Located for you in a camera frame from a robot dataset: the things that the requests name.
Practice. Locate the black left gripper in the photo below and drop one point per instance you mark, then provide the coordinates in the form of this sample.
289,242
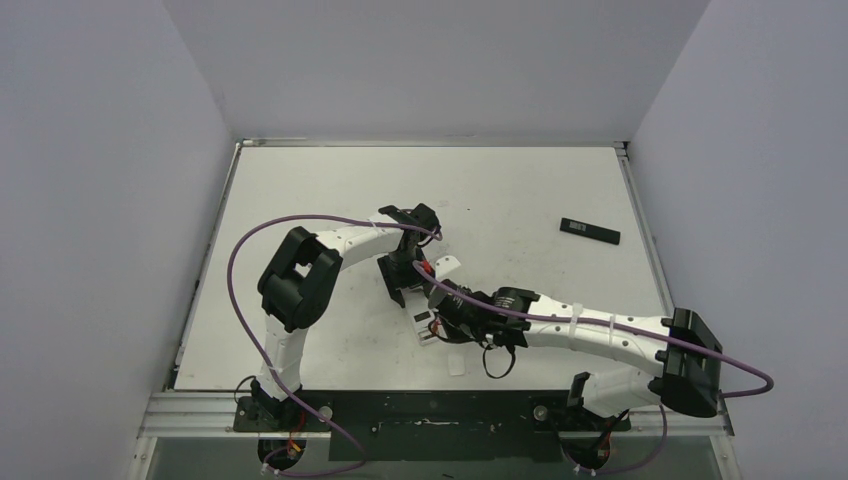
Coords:
396,283

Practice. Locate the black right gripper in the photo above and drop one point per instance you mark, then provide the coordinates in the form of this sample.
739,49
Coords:
433,307

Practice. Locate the white red remote control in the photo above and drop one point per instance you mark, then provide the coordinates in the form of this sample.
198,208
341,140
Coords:
420,316

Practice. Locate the white battery cover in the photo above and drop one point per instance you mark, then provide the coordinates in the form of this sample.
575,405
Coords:
456,365

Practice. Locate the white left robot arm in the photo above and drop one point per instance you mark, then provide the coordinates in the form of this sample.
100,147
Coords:
295,290

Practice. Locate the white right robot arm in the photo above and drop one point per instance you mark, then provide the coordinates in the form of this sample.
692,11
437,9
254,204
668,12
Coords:
667,360

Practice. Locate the black flat bar tool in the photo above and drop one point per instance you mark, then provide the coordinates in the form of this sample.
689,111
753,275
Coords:
590,231

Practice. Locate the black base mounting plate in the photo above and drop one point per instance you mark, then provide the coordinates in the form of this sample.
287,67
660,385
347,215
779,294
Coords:
430,425

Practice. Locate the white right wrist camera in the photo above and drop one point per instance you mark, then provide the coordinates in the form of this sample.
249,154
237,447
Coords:
445,268

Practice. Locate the aluminium rail frame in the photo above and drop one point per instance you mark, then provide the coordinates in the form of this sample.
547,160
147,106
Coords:
195,415

